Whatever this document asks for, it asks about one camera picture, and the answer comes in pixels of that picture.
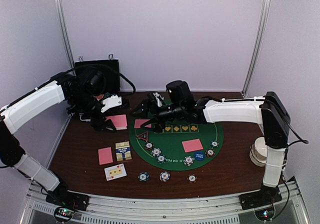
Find black poker chip case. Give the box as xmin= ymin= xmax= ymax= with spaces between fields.
xmin=66 ymin=58 xmax=121 ymax=119

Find brown orange chip stack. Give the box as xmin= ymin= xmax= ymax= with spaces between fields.
xmin=187 ymin=174 xmax=197 ymax=183

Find aluminium front rail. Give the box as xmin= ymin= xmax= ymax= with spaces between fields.
xmin=18 ymin=181 xmax=311 ymax=224

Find face-up ten of hearts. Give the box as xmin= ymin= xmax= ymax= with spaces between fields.
xmin=104 ymin=163 xmax=127 ymax=181

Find blue small blind button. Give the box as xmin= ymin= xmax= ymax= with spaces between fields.
xmin=194 ymin=151 xmax=206 ymax=161

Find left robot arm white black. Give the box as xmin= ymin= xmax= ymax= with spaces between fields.
xmin=0 ymin=64 xmax=129 ymax=206

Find red-backed card deck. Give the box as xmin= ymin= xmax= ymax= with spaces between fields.
xmin=106 ymin=114 xmax=128 ymax=131

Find blue tan chip stack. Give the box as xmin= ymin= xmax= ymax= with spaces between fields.
xmin=159 ymin=171 xmax=171 ymax=182

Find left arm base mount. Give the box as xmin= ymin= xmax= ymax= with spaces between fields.
xmin=45 ymin=192 xmax=90 ymax=223

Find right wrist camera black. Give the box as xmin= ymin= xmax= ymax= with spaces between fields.
xmin=166 ymin=80 xmax=193 ymax=104

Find face-down cards blue button player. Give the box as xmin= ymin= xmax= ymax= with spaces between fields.
xmin=182 ymin=138 xmax=204 ymax=153

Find round green poker mat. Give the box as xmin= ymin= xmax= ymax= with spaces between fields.
xmin=129 ymin=117 xmax=224 ymax=171

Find blue yellow card box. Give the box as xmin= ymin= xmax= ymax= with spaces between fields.
xmin=115 ymin=141 xmax=132 ymax=162

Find red checkered playing card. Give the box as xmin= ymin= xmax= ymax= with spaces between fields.
xmin=134 ymin=119 xmax=149 ymax=129

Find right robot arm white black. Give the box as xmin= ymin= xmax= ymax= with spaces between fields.
xmin=131 ymin=88 xmax=308 ymax=205

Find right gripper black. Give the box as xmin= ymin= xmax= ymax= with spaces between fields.
xmin=129 ymin=99 xmax=185 ymax=133

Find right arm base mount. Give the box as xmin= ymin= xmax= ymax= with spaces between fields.
xmin=239 ymin=191 xmax=283 ymax=221

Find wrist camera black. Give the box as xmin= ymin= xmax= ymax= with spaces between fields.
xmin=166 ymin=80 xmax=193 ymax=104
xmin=83 ymin=68 xmax=107 ymax=96

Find triangular black red dealer button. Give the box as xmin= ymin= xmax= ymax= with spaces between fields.
xmin=135 ymin=131 xmax=149 ymax=143

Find blue green chip stack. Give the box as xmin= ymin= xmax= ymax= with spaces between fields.
xmin=138 ymin=172 xmax=150 ymax=182

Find stacked white bowls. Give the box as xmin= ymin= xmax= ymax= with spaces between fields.
xmin=249 ymin=137 xmax=268 ymax=167

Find face-down burn card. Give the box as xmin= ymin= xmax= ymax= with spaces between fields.
xmin=98 ymin=147 xmax=113 ymax=165

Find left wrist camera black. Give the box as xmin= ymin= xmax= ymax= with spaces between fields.
xmin=83 ymin=68 xmax=107 ymax=96

